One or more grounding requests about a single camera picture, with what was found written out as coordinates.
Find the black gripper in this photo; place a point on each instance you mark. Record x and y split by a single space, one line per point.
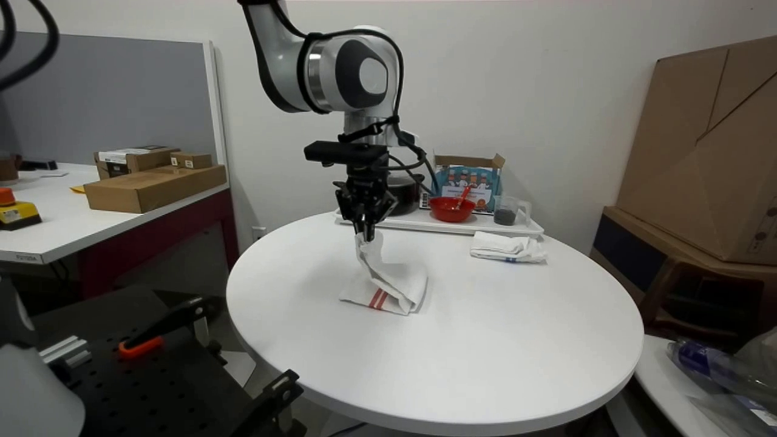
365 193

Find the white towel with red stripes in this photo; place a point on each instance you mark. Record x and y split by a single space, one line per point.
392 287

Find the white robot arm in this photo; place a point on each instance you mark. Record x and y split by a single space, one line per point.
349 72

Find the black cooking pot with lid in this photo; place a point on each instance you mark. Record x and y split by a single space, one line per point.
406 193

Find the red bowl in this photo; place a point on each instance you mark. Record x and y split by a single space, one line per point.
451 210

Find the round white table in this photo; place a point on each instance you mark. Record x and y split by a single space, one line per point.
494 351

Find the colourful cardboard box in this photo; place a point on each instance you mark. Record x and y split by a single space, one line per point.
479 176

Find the small folded white cloth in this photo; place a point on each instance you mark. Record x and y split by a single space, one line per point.
507 248

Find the small grey cup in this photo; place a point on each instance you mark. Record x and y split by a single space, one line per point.
505 216

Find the white rectangular tray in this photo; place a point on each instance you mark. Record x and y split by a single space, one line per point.
423 221

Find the flat brown cardboard box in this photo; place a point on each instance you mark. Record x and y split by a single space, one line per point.
153 187

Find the small open cardboard box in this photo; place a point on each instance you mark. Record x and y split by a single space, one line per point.
139 158

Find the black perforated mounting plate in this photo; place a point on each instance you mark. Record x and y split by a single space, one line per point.
179 390

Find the white desk with red side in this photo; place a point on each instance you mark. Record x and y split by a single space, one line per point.
108 244

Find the dark wooden side table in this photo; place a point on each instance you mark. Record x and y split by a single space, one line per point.
679 290

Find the large brown cardboard sheet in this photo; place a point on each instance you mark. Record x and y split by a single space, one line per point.
704 154

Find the yellow and black device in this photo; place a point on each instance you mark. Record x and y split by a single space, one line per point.
17 216

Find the clear plastic bag with items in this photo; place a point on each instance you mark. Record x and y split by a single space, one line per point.
741 387

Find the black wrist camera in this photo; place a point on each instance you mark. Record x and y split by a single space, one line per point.
343 154

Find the black clamp with orange handle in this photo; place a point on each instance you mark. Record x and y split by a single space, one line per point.
191 315

